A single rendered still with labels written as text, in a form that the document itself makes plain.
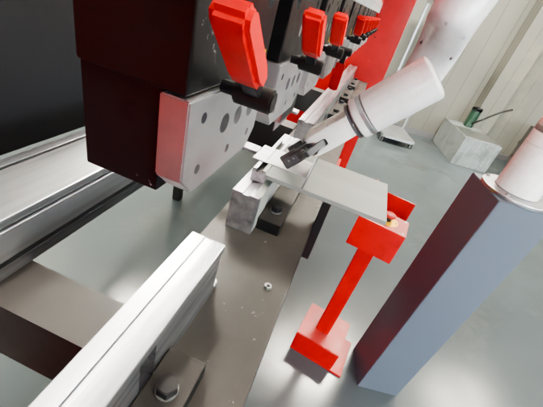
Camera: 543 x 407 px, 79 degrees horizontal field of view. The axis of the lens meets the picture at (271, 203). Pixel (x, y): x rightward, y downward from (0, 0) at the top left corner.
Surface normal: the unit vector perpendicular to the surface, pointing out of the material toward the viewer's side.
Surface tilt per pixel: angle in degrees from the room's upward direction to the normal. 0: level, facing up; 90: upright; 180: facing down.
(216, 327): 0
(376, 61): 90
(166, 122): 90
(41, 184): 0
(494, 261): 90
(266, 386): 0
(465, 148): 90
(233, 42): 139
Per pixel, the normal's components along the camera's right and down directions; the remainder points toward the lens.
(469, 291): -0.11, 0.53
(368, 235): -0.44, 0.40
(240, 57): -0.39, 0.91
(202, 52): 0.92, 0.37
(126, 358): 0.25, -0.81
